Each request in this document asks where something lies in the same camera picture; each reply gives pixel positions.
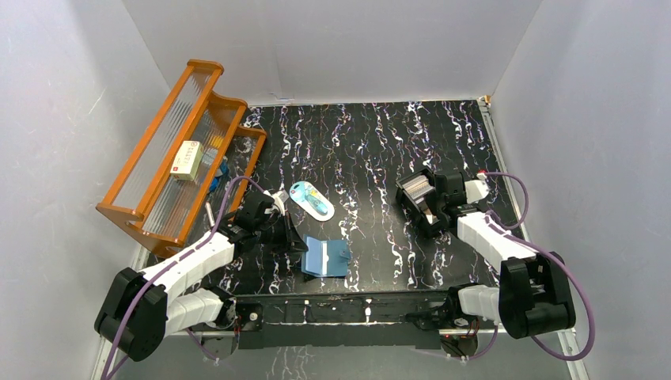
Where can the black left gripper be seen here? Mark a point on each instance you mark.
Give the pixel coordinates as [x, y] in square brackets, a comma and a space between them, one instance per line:
[286, 228]

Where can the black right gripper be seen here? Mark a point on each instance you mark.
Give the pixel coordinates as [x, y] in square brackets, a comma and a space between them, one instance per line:
[430, 200]

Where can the blue leather card holder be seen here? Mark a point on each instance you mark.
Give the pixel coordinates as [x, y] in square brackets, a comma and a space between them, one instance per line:
[323, 259]

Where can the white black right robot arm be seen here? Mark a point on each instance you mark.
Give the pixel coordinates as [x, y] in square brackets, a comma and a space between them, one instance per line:
[533, 296]

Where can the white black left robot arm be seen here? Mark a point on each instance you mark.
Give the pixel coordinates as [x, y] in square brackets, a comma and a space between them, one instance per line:
[143, 307]

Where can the black card storage box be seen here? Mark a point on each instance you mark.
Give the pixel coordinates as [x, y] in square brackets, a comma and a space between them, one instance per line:
[423, 219]

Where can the stack of credit cards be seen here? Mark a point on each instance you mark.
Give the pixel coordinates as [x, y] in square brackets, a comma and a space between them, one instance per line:
[418, 187]

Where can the blue oval blister package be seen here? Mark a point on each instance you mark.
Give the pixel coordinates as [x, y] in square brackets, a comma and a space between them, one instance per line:
[312, 201]

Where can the pink pen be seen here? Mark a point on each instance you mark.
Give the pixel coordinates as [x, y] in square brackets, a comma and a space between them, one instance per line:
[210, 215]

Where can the blue item on shelf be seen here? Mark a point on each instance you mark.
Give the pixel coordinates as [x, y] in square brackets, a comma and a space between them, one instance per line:
[221, 174]

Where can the orange wooden shelf rack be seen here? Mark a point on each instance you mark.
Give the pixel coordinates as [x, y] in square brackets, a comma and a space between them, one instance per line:
[146, 201]

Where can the white medicine box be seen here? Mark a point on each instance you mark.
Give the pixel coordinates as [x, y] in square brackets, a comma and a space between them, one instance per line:
[186, 163]

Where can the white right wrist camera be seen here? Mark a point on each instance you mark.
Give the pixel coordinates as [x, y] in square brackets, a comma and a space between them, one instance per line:
[476, 189]

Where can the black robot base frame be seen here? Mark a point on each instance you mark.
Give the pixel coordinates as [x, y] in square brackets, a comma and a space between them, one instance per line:
[422, 319]

